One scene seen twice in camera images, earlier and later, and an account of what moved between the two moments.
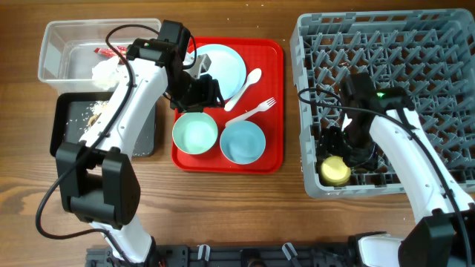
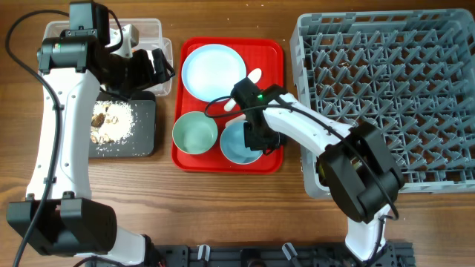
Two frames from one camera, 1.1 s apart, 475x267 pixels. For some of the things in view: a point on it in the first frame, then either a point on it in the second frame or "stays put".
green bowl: x=194 y=133 stays put
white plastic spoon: x=253 y=77 stays put
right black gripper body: x=348 y=144 -> x=265 y=142
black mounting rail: x=201 y=255 stays put
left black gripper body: x=192 y=93 -> x=133 y=73
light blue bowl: x=243 y=142 stays put
